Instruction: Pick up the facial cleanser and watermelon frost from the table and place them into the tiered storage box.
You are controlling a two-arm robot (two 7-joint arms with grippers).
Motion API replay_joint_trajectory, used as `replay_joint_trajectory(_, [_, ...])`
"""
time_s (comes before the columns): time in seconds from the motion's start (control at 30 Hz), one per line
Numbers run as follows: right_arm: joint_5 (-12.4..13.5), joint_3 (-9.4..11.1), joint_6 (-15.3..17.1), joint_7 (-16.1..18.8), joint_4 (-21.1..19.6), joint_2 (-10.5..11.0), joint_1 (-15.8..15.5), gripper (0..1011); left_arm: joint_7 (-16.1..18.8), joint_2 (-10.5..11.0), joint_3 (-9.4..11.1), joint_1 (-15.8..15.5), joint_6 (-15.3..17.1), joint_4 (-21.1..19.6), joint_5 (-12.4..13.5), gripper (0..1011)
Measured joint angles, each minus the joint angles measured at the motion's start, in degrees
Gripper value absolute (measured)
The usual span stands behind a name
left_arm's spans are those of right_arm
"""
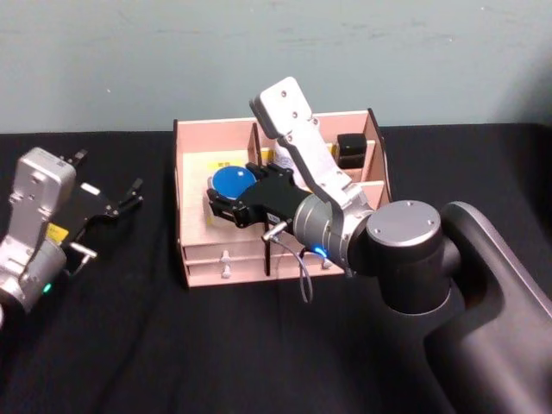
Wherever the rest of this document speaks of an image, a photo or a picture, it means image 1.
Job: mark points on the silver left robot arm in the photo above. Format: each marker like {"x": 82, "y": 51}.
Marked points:
{"x": 36, "y": 190}

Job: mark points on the wooden desk organizer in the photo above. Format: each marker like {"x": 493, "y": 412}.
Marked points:
{"x": 215, "y": 129}

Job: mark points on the black table cloth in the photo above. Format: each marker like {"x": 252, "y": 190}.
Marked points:
{"x": 172, "y": 345}

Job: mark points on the white yellow packet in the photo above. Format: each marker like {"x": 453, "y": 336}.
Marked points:
{"x": 284, "y": 158}

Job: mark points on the small wooden drawer white knob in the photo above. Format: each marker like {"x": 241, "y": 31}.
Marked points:
{"x": 284, "y": 263}
{"x": 207, "y": 271}
{"x": 207, "y": 251}

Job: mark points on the cream flat box yellow label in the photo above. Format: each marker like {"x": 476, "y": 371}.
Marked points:
{"x": 196, "y": 198}

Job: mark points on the small black box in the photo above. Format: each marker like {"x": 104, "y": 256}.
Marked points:
{"x": 351, "y": 148}

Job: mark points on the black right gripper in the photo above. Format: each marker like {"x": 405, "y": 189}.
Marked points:
{"x": 271, "y": 200}

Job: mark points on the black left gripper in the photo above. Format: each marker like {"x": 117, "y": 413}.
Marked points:
{"x": 86, "y": 207}

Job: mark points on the blue round disc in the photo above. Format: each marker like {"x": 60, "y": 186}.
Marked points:
{"x": 233, "y": 181}

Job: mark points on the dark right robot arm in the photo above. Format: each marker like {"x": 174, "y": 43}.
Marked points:
{"x": 474, "y": 302}

